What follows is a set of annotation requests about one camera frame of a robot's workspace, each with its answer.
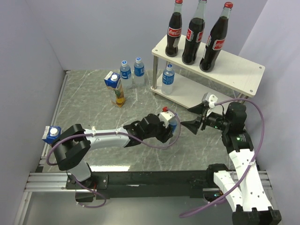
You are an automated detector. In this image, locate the black base beam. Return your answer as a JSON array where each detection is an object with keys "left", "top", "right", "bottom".
[{"left": 66, "top": 170, "right": 217, "bottom": 203}]

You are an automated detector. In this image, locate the water bottle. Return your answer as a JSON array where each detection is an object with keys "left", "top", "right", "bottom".
[
  {"left": 134, "top": 57, "right": 145, "bottom": 86},
  {"left": 161, "top": 64, "right": 175, "bottom": 95},
  {"left": 120, "top": 60, "right": 133, "bottom": 89},
  {"left": 167, "top": 113, "right": 179, "bottom": 146}
]

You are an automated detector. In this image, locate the blue juice carton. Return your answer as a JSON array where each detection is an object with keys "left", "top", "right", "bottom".
[{"left": 104, "top": 71, "right": 126, "bottom": 107}]

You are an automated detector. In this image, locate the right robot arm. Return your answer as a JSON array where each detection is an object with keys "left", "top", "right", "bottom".
[{"left": 180, "top": 101, "right": 282, "bottom": 225}]

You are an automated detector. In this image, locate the aluminium rail frame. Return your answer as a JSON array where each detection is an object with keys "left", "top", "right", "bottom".
[{"left": 14, "top": 70, "right": 71, "bottom": 225}]

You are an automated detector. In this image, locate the dark juice carton near left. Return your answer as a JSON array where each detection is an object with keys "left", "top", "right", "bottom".
[{"left": 42, "top": 126, "right": 61, "bottom": 145}]

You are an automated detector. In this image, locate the cola bottle shelved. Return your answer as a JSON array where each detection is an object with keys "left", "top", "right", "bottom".
[
  {"left": 199, "top": 1, "right": 233, "bottom": 72},
  {"left": 165, "top": 0, "right": 183, "bottom": 57},
  {"left": 182, "top": 0, "right": 207, "bottom": 65}
]

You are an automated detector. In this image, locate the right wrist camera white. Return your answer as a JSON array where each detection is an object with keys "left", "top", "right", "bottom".
[{"left": 202, "top": 92, "right": 218, "bottom": 109}]

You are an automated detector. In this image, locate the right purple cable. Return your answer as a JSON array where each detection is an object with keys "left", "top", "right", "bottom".
[{"left": 179, "top": 98, "right": 265, "bottom": 218}]

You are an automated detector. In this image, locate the wooden two-tier shelf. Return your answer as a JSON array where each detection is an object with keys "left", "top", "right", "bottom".
[{"left": 151, "top": 36, "right": 265, "bottom": 108}]

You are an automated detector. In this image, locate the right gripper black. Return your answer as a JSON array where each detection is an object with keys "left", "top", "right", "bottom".
[{"left": 180, "top": 102, "right": 230, "bottom": 134}]

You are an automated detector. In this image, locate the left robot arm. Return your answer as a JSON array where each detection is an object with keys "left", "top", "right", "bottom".
[{"left": 51, "top": 111, "right": 178, "bottom": 188}]

